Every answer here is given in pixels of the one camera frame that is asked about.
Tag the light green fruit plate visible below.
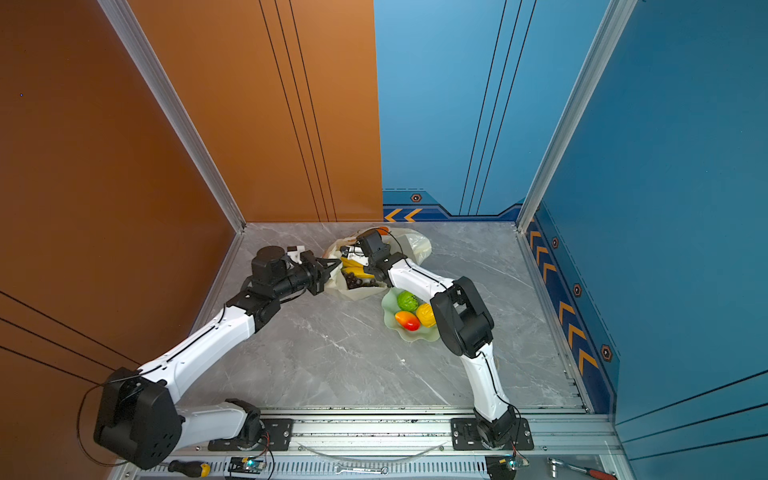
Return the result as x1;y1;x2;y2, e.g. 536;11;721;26
381;288;440;342

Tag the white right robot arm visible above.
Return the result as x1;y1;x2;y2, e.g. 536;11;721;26
355;229;523;450

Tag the yellow ridged starfruit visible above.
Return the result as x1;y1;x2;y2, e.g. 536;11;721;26
415;303;436;328

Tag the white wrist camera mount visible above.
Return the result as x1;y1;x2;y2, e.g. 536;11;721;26
286;245;306;264

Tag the yellow banana bunch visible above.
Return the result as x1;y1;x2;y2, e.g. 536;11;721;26
341;258;374;280

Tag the small red fruit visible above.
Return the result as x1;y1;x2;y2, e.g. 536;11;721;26
394;311;421;332

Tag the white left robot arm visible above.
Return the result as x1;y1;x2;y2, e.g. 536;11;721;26
93;246;342;469

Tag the cream plastic bag orange print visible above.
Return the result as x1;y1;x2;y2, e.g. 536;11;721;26
323;226;432;301

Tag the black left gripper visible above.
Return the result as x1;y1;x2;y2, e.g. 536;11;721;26
272;252;341;304

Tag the green circuit board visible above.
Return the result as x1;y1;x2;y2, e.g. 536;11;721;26
227;456;267;478

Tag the yellow handled screwdriver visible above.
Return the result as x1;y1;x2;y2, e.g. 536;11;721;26
167;460;211;478

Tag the aluminium corner post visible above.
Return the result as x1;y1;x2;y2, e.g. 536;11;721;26
516;0;638;234
97;0;247;233

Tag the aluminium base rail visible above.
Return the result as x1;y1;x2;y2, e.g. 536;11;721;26
113;406;631;480

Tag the small circuit board right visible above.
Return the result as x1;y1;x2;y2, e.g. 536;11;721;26
499;456;525;472

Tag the aluminium corner post right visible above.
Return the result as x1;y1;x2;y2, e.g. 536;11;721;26
516;0;638;234

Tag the red handled tool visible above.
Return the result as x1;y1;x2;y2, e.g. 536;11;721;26
546;457;617;480

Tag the aluminium corner post left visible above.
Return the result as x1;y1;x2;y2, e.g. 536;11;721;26
97;0;247;233

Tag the dark purple grape bunch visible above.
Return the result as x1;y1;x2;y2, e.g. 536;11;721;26
343;273;378;290

